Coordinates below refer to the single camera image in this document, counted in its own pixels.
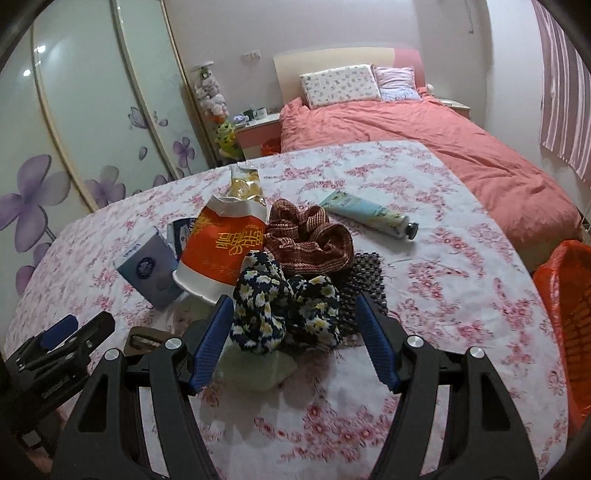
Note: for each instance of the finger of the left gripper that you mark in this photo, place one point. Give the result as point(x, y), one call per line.
point(81, 343)
point(59, 332)

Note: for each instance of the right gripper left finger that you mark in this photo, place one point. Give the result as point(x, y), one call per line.
point(104, 435)

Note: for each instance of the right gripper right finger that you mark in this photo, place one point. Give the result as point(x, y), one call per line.
point(455, 418)

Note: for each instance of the brown hair clip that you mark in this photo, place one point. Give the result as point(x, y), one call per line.
point(144, 340)

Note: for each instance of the blue wet wipes pack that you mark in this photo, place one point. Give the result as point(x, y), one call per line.
point(147, 265)

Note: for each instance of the green cloth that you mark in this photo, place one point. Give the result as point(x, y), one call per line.
point(235, 367)

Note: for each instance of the orange white snack bag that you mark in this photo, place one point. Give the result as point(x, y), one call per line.
point(226, 229)

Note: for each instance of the daisy print black scrunchie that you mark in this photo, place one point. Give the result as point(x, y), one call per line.
point(273, 311)

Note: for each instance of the black woven mat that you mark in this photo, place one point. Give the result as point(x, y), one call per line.
point(365, 275)

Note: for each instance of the red plaid scrunchie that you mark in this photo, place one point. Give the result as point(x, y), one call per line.
point(306, 242)

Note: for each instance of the blue hand cream tube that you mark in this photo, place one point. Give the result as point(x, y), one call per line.
point(371, 215)

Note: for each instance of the dark blue snack wrapper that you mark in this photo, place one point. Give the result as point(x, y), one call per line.
point(177, 234)

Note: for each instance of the orange trash basket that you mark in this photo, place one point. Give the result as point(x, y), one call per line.
point(563, 283)

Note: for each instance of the pink bed duvet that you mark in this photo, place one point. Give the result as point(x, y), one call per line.
point(530, 207)

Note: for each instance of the glass floral wardrobe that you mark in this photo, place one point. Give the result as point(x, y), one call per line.
point(95, 107)

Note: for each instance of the green plush toy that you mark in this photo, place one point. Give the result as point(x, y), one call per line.
point(227, 142)

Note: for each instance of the left pink nightstand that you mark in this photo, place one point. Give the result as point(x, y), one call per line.
point(257, 132)

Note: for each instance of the pink nightstand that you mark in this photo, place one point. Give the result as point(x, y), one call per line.
point(257, 132)
point(458, 107)

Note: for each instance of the right pink nightstand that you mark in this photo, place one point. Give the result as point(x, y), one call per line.
point(458, 107)

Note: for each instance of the pink striped curtain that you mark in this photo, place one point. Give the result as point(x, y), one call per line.
point(565, 105)

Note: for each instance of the cream pink headboard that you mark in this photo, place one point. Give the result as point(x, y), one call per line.
point(289, 67)

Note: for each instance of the striped pink pillow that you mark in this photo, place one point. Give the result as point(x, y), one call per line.
point(396, 83)

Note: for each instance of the floral white pillow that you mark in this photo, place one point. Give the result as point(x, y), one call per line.
point(340, 85)

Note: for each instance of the white wall socket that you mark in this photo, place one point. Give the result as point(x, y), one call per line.
point(250, 56)

